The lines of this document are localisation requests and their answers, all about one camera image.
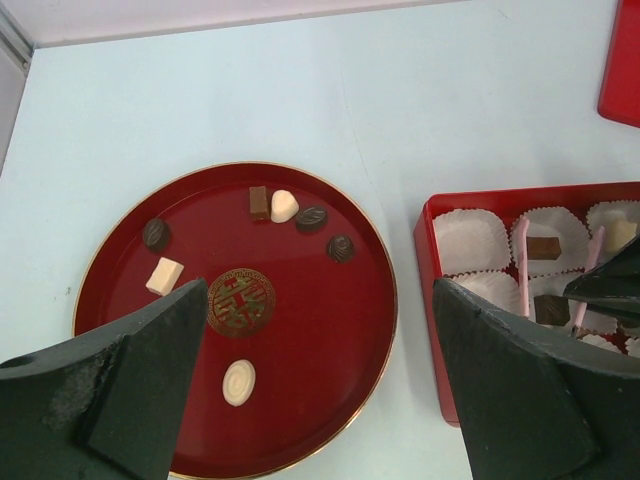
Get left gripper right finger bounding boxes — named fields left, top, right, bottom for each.
left=432, top=278, right=639, bottom=479

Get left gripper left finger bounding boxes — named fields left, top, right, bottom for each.
left=1, top=279, right=207, bottom=479

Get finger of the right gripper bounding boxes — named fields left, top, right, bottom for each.
left=563, top=237, right=639, bottom=318

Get pink metal tongs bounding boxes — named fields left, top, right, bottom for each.
left=514, top=216, right=605, bottom=337

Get white bar chocolate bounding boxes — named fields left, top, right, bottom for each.
left=145, top=257, right=184, bottom=296
left=605, top=218, right=637, bottom=253

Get dark square ridged chocolate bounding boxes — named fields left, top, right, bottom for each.
left=534, top=294, right=571, bottom=326

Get milk marbled bar chocolate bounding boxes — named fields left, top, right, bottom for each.
left=249, top=186, right=270, bottom=221
left=526, top=237, right=562, bottom=261

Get red chocolate box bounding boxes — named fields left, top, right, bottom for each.
left=414, top=181, right=639, bottom=427

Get dark heart chocolate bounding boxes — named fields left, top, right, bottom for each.
left=142, top=218, right=171, bottom=253

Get red box lid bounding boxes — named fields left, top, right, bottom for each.
left=597, top=0, right=639, bottom=128

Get round red plate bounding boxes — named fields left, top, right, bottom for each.
left=73, top=162, right=397, bottom=479

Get white round swirl chocolate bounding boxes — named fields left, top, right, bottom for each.
left=222, top=359, right=256, bottom=407

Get dark swirl round chocolate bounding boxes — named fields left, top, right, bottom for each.
left=326, top=235, right=355, bottom=264

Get white heart chocolate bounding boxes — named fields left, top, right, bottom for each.
left=270, top=190, right=299, bottom=224

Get dark oval chocolate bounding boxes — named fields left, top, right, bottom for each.
left=295, top=206, right=328, bottom=234

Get white paper cup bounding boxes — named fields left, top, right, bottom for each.
left=433, top=209, right=511, bottom=275
left=528, top=272, right=618, bottom=336
left=625, top=337, right=640, bottom=358
left=510, top=207, right=590, bottom=277
left=446, top=270, right=521, bottom=314
left=580, top=334, right=622, bottom=354
left=586, top=200, right=639, bottom=257

